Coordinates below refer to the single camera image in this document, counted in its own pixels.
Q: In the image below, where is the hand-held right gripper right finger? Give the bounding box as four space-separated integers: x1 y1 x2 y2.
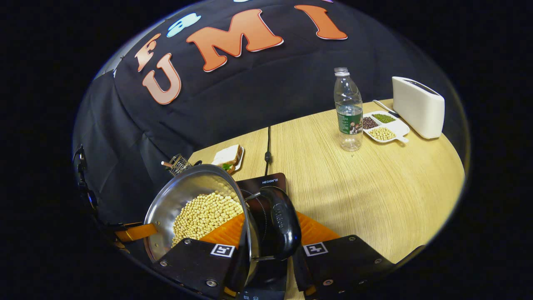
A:
291 212 396 298

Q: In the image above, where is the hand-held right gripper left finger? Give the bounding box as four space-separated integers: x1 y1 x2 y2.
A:
152 212 250 300

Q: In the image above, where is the steel pot with soybeans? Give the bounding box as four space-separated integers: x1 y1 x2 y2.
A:
143 164 302 288

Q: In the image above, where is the black induction cooktop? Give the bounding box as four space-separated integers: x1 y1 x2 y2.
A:
235 172 292 300

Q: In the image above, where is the sandwich on plate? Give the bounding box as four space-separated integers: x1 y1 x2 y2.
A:
211 144 245 174

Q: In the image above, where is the white divided bean dish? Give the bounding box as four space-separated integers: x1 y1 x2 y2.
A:
361 110 411 145

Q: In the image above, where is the clear plastic water bottle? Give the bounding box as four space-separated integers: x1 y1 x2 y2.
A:
333 67 364 152

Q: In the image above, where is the white toaster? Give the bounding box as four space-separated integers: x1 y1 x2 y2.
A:
391 76 445 140

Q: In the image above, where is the black power cable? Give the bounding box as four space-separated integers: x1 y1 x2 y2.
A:
264 126 273 175

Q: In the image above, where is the white toaster cable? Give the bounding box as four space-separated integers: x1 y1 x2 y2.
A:
372 99 400 118

